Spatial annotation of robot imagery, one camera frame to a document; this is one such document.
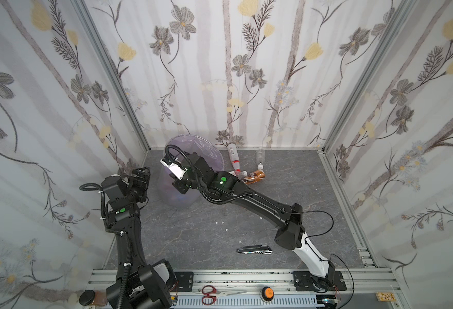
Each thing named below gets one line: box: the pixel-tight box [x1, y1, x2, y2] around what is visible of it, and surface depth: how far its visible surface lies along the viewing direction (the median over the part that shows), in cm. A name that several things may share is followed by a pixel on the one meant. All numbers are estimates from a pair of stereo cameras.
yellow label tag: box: [375, 291, 397, 302], surface depth 72 cm
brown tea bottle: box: [243, 169, 266, 185], surface depth 103 cm
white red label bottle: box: [227, 142, 244, 176], surface depth 113 cm
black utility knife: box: [236, 244, 273, 255], surface depth 84 cm
